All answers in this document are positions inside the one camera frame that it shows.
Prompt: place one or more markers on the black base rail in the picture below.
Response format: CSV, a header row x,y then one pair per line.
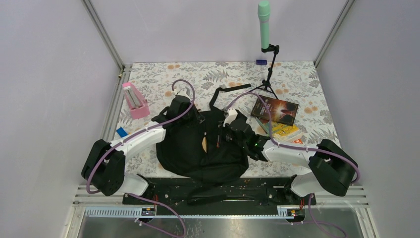
x,y
246,196

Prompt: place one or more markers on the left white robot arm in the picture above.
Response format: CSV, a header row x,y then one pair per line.
x,y
104,169

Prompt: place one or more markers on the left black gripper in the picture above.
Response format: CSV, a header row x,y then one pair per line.
x,y
197,117

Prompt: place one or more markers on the floral table mat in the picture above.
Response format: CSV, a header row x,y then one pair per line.
x,y
295,81

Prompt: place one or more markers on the orange spiral notebook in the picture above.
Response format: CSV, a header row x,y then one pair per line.
x,y
204,144

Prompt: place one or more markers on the orange cover booklet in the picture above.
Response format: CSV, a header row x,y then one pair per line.
x,y
298,141

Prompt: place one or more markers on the green microphone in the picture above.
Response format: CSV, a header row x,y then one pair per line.
x,y
264,15

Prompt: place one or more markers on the colourful toy block train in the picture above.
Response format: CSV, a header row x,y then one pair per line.
x,y
121,132

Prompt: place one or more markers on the dark cover book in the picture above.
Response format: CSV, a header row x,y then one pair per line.
x,y
281,111

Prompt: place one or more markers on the black fabric student bag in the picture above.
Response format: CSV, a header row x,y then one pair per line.
x,y
201,146

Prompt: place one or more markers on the black microphone tripod stand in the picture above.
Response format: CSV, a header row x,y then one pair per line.
x,y
266,85

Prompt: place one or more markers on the pink metronome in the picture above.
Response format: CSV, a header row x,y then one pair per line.
x,y
137,104

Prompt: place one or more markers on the yellow green children book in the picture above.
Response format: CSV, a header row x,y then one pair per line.
x,y
280,132

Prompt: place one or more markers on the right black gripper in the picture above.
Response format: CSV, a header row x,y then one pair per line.
x,y
225,128

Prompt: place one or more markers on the small blue box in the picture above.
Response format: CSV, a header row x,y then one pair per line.
x,y
261,62

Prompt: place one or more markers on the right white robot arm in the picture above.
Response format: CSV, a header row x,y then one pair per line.
x,y
331,170

